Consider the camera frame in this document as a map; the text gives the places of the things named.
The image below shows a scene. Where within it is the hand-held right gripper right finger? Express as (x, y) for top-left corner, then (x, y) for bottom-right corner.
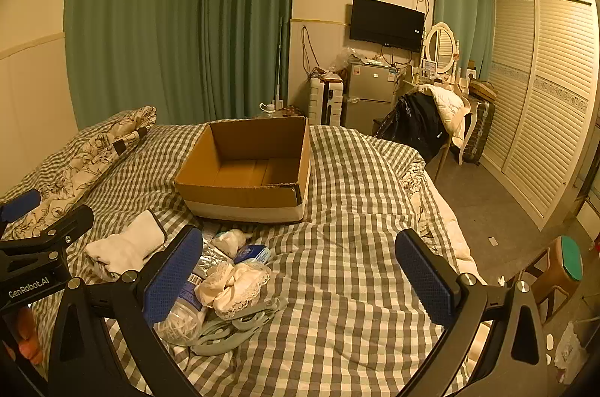
(395, 229), (556, 397)

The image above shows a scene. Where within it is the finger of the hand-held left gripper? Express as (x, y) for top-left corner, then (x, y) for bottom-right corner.
(0, 205), (95, 258)
(0, 189), (42, 225)

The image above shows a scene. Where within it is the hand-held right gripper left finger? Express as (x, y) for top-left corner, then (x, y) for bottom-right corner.
(47, 225), (207, 397)

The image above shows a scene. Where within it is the clear plastic bottle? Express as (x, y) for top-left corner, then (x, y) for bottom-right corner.
(154, 238), (221, 347)

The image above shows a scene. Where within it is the white towel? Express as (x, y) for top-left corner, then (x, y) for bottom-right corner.
(85, 210), (168, 280)

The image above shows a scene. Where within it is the white bear toy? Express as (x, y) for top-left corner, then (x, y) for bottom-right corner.
(212, 229), (252, 259)

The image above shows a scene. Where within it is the blue tissue pack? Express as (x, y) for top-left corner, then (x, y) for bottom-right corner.
(233, 243), (273, 267)

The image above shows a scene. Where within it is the cardboard box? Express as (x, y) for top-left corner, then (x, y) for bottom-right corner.
(174, 116), (311, 224)

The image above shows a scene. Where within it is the person's left hand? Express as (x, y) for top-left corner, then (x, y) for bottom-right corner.
(2, 306), (44, 366)

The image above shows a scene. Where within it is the cream lace cloth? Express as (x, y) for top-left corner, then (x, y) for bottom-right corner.
(194, 260), (273, 321)

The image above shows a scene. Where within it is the grey plastic hanger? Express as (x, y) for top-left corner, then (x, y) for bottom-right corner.
(190, 296), (289, 357)

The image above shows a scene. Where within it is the floral quilt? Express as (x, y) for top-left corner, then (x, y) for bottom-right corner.
(0, 105), (158, 239)

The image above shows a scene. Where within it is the floral bed sheet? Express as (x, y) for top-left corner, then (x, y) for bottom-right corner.
(399, 156), (479, 276)

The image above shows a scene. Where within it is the grey checked blanket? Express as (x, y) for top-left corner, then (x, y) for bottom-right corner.
(0, 124), (474, 397)

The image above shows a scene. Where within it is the wooden stool green seat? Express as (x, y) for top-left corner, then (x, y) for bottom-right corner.
(520, 235), (584, 324)

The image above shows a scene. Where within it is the black jacket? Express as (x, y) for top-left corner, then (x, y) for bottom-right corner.
(375, 90), (452, 166)

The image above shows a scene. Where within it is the white plastic bag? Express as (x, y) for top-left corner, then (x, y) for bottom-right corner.
(554, 321), (588, 380)

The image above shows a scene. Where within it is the brown suitcase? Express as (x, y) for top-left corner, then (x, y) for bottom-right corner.
(462, 92), (497, 166)

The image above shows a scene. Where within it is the white jacket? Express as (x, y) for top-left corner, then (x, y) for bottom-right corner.
(429, 84), (472, 145)

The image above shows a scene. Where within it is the silver fridge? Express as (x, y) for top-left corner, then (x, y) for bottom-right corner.
(342, 60), (400, 130)

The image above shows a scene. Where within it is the white suitcase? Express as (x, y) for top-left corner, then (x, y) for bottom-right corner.
(308, 76), (345, 127)

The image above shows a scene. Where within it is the green curtain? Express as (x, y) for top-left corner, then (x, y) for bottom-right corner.
(433, 0), (496, 81)
(63, 0), (207, 130)
(199, 0), (297, 122)

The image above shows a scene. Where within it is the white louvred wardrobe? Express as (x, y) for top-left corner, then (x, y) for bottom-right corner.
(480, 0), (599, 232)

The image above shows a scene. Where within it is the oval white mirror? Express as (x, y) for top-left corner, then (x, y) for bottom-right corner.
(424, 22), (458, 74)

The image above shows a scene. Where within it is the clear plastic bag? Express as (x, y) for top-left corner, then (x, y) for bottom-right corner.
(334, 48), (360, 72)

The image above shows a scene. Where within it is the white pole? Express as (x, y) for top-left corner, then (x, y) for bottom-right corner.
(278, 16), (285, 108)

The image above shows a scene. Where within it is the black wall television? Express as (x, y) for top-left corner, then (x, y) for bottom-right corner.
(349, 0), (426, 53)

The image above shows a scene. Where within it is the hanging wall cable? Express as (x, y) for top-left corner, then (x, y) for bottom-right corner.
(300, 26), (320, 79)

